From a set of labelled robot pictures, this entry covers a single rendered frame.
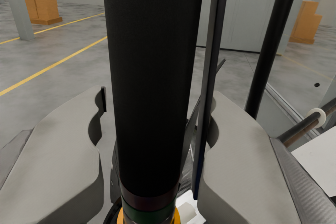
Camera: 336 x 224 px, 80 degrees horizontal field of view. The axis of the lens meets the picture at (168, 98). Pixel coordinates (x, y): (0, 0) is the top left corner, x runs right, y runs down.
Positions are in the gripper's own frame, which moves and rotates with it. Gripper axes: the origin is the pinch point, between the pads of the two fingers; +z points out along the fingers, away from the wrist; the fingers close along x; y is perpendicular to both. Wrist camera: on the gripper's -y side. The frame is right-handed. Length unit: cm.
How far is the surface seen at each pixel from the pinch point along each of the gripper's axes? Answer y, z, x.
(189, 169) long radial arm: 37.0, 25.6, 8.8
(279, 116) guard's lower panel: 59, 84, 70
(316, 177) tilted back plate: 26.8, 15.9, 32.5
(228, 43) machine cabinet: 132, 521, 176
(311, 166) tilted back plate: 26.4, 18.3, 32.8
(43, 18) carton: 135, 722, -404
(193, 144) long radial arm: 37, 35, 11
